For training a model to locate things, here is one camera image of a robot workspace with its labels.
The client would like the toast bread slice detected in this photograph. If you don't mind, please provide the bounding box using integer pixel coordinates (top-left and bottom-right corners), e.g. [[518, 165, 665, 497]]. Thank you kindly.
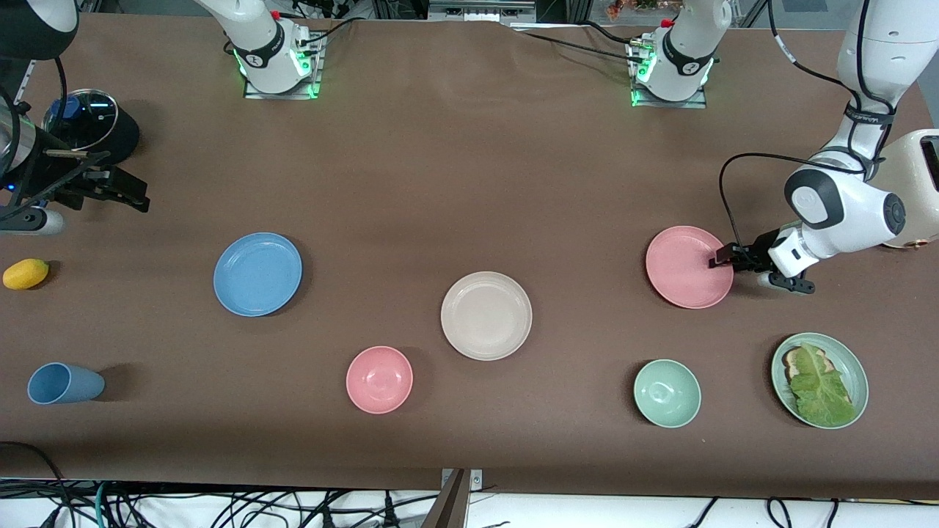
[[782, 347, 833, 382]]

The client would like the dark brown post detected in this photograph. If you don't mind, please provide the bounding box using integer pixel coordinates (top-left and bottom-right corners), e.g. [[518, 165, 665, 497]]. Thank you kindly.
[[420, 469, 472, 528]]

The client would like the small pink bowl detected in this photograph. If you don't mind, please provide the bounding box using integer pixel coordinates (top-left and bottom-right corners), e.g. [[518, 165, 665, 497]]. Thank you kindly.
[[346, 345, 414, 415]]

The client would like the beige plate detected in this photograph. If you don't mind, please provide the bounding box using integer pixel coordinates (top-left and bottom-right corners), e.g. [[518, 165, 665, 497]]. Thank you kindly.
[[440, 271, 533, 362]]

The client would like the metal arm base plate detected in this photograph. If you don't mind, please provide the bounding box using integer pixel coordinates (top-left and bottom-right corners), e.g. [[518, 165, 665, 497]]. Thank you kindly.
[[629, 38, 708, 109], [244, 33, 322, 100]]

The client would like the pink plate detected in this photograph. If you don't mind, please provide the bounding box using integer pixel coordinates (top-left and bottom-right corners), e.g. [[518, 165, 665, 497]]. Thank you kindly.
[[646, 226, 734, 309]]

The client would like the green lettuce leaf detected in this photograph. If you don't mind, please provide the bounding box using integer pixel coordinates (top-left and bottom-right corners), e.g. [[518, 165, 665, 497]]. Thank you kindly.
[[789, 342, 858, 428]]

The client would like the brown table cover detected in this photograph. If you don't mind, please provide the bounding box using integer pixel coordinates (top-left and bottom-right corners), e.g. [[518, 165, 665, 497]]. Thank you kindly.
[[0, 13, 939, 501]]

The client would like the colourful toy items pile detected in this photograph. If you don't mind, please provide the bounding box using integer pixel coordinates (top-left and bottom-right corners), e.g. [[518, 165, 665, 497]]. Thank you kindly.
[[607, 0, 687, 20]]

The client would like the green plate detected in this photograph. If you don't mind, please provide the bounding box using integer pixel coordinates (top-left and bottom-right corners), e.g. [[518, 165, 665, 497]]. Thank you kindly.
[[770, 332, 869, 430]]

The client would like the blue cup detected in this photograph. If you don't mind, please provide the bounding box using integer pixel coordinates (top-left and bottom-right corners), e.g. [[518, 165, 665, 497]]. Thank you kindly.
[[27, 362, 106, 406]]

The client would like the beige kitchen appliance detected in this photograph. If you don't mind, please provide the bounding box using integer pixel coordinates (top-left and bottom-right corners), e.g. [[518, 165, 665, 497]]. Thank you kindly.
[[877, 130, 939, 251]]

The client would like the glass lid blue knob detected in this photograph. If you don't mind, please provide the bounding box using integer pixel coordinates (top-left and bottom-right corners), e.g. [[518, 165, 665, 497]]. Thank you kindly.
[[43, 89, 119, 152]]

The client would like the black pot blue handle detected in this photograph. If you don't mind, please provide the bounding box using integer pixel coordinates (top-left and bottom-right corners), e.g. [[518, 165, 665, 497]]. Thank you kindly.
[[43, 88, 141, 168]]

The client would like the aluminium frame beam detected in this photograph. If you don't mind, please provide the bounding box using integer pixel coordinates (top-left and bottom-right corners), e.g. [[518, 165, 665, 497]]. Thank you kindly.
[[428, 0, 538, 24]]

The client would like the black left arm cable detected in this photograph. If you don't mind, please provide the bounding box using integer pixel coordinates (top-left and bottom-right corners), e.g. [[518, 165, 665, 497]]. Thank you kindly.
[[719, 0, 892, 254]]

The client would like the silver metal bracket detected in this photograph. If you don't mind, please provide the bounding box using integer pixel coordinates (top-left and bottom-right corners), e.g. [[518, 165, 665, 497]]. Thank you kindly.
[[440, 468, 483, 492]]

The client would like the small green bowl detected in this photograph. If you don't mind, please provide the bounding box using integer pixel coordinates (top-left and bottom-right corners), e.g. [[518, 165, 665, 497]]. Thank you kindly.
[[633, 359, 702, 428]]

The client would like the yellow lemon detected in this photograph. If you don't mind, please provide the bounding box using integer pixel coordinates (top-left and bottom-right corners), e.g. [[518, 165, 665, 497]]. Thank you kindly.
[[2, 258, 50, 290]]

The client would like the black base cable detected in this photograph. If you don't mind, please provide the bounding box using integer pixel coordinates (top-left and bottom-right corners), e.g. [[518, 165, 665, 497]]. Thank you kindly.
[[296, 18, 368, 49], [512, 21, 648, 67]]

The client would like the blue plate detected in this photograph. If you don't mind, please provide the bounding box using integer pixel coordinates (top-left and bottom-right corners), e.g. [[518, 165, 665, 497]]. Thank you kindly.
[[213, 232, 304, 318]]

